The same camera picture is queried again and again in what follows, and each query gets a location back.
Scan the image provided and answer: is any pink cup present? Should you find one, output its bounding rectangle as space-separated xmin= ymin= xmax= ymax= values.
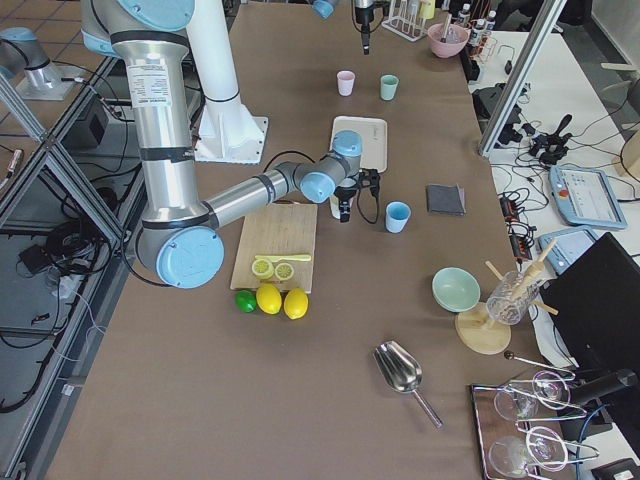
xmin=336 ymin=70 xmax=356 ymax=97

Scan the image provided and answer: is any whole lemon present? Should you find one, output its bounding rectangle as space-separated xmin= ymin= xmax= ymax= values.
xmin=256 ymin=283 xmax=282 ymax=315
xmin=284 ymin=288 xmax=309 ymax=320

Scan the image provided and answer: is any mint green cup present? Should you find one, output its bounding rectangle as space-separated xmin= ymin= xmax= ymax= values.
xmin=380 ymin=74 xmax=399 ymax=101

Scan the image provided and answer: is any green bowl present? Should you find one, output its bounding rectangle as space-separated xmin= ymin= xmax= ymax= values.
xmin=432 ymin=267 xmax=480 ymax=313

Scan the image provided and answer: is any black monitor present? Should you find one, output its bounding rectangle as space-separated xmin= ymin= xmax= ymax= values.
xmin=541 ymin=233 xmax=639 ymax=372

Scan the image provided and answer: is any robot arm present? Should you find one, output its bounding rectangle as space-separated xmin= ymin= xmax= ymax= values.
xmin=311 ymin=0 xmax=376 ymax=55
xmin=81 ymin=1 xmax=362 ymax=289

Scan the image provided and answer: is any metal wine glass rack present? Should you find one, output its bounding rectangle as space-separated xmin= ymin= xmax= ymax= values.
xmin=469 ymin=369 xmax=599 ymax=479

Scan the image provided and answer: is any clear glass cup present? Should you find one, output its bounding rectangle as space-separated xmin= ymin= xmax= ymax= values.
xmin=486 ymin=271 xmax=539 ymax=325

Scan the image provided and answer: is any yellow plastic knife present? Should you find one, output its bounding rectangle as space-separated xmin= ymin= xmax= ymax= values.
xmin=254 ymin=254 xmax=312 ymax=262

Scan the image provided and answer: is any beige rabbit tray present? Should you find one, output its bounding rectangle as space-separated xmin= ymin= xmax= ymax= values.
xmin=330 ymin=115 xmax=388 ymax=173

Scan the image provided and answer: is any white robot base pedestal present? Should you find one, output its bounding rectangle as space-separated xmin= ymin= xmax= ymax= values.
xmin=187 ymin=1 xmax=268 ymax=165

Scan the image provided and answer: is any whole lemon upper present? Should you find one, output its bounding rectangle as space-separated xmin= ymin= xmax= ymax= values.
xmin=256 ymin=283 xmax=282 ymax=315

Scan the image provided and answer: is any cream yellow cup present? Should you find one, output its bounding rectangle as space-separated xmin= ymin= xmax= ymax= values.
xmin=329 ymin=195 xmax=341 ymax=220

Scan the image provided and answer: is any light blue cup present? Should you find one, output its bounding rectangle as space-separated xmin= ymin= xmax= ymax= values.
xmin=385 ymin=201 xmax=412 ymax=234

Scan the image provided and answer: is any pink bowl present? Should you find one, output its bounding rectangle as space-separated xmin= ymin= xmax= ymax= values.
xmin=427 ymin=23 xmax=470 ymax=58

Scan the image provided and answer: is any green lime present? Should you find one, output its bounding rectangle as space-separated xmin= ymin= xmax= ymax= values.
xmin=234 ymin=290 xmax=258 ymax=313

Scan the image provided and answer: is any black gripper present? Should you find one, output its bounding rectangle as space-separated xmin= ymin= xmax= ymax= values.
xmin=334 ymin=173 xmax=360 ymax=223
xmin=353 ymin=0 xmax=375 ymax=55

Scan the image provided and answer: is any whole lemon lower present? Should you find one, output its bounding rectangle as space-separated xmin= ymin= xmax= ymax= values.
xmin=284 ymin=288 xmax=309 ymax=320

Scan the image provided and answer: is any aluminium frame post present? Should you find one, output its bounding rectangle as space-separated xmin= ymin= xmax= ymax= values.
xmin=478 ymin=0 xmax=566 ymax=159

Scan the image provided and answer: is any metal ice scoop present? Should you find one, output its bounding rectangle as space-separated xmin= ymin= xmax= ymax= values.
xmin=374 ymin=340 xmax=443 ymax=429

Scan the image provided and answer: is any teach pendant tablet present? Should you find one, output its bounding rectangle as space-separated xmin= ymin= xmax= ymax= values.
xmin=549 ymin=165 xmax=628 ymax=230

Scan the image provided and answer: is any lemon half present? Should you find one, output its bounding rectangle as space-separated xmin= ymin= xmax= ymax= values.
xmin=274 ymin=262 xmax=295 ymax=282
xmin=251 ymin=258 xmax=275 ymax=280

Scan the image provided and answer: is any yellow cup on rack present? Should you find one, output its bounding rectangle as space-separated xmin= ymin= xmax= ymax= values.
xmin=419 ymin=0 xmax=436 ymax=20

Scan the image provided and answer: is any lemon half lower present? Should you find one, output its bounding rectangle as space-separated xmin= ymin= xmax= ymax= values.
xmin=274 ymin=262 xmax=295 ymax=282

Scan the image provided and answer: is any grey folded cloth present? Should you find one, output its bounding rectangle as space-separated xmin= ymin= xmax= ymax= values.
xmin=426 ymin=184 xmax=466 ymax=216

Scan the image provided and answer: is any lemon half upper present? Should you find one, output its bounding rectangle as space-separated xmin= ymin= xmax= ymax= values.
xmin=251 ymin=258 xmax=275 ymax=280

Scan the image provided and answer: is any wooden cutting board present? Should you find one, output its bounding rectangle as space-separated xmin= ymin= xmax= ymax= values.
xmin=230 ymin=204 xmax=318 ymax=294

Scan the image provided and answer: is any white wire drying rack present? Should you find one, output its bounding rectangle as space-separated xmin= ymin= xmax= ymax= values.
xmin=382 ymin=0 xmax=428 ymax=42

